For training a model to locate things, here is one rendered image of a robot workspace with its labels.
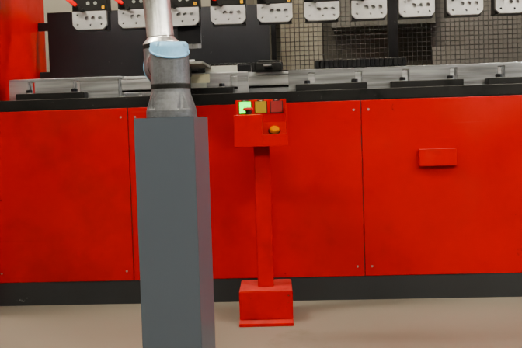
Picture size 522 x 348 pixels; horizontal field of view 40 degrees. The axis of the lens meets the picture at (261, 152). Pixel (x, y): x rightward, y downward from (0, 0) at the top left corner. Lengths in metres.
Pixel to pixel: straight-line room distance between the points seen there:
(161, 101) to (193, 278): 0.52
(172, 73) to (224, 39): 1.56
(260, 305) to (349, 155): 0.72
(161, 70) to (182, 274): 0.60
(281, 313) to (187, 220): 0.79
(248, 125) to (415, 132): 0.73
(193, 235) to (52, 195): 1.18
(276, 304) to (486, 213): 0.96
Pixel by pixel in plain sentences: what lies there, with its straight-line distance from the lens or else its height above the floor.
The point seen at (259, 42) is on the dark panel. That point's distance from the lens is 3.65.
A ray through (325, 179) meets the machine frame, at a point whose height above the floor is 0.50.
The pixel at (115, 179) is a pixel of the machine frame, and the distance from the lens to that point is 3.08.
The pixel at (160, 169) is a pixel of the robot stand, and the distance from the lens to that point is 2.10.
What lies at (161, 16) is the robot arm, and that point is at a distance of 2.29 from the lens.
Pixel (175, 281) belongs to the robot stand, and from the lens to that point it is 2.13.
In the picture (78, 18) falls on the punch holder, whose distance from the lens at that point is 3.25.
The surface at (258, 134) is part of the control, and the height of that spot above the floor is 0.70.
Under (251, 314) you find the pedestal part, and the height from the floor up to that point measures 0.03.
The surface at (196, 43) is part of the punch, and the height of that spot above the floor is 1.10.
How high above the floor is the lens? 0.76
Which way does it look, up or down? 2 degrees down
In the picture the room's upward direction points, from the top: 2 degrees counter-clockwise
